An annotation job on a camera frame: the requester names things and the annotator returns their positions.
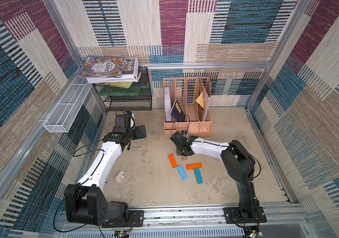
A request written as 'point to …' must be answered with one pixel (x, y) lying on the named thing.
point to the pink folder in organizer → (205, 83)
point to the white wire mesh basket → (64, 113)
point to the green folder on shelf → (115, 90)
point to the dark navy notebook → (177, 112)
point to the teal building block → (198, 177)
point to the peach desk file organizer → (187, 106)
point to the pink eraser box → (120, 176)
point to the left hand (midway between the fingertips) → (137, 129)
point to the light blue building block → (181, 172)
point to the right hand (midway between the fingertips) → (181, 149)
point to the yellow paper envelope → (200, 100)
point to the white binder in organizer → (167, 90)
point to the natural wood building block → (184, 157)
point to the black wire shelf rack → (142, 102)
